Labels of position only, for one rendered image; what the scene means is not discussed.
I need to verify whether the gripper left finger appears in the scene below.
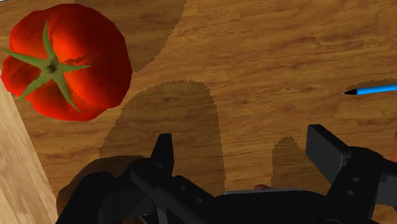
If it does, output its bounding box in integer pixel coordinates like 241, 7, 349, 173
55, 133, 216, 224

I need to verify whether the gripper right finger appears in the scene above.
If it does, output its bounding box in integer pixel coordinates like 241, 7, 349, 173
305, 124, 397, 224

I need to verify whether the blue pen with black tip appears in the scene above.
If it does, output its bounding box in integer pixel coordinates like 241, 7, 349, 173
342, 83, 397, 96

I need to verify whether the red tomato with green stem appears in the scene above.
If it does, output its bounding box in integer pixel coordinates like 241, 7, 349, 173
0, 3, 133, 122

